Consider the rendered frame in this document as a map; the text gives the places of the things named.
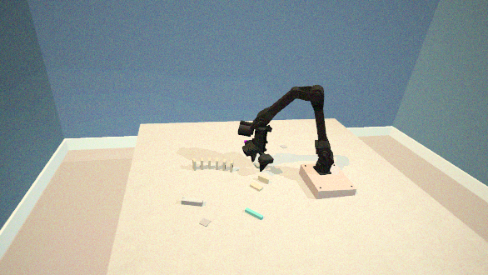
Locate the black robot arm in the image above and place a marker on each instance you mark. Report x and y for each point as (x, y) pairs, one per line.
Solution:
(315, 94)

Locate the teal flat bar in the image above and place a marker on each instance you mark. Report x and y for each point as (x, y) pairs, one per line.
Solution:
(254, 214)

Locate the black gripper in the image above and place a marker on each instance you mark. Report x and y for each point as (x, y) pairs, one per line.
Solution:
(263, 159)

